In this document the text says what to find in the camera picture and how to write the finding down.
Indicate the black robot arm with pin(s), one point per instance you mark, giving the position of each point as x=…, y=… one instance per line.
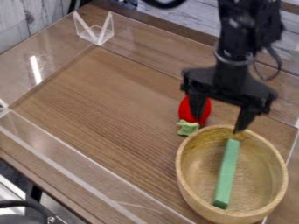
x=250, y=27

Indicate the brown wooden bowl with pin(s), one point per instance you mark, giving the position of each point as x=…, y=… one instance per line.
x=261, y=177

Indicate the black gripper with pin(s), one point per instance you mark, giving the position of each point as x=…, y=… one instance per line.
x=227, y=82

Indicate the long green block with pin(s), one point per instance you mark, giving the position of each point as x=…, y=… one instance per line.
x=226, y=174

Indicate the red plush strawberry toy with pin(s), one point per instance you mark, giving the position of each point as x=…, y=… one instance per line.
x=189, y=123

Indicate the black metal table frame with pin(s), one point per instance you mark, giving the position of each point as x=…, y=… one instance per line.
x=24, y=204

